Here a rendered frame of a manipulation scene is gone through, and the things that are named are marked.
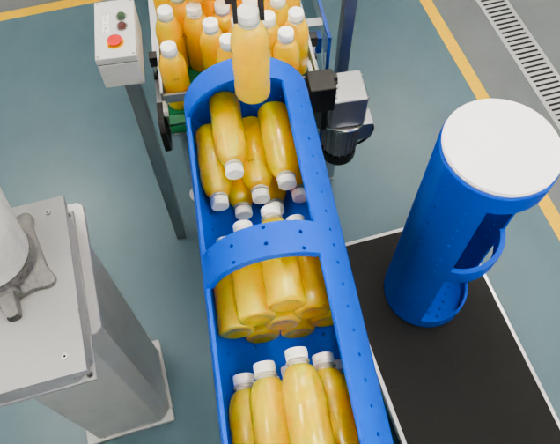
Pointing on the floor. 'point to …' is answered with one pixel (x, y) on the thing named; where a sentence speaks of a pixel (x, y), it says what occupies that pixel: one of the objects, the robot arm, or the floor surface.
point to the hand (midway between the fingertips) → (246, 0)
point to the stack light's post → (343, 48)
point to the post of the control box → (156, 155)
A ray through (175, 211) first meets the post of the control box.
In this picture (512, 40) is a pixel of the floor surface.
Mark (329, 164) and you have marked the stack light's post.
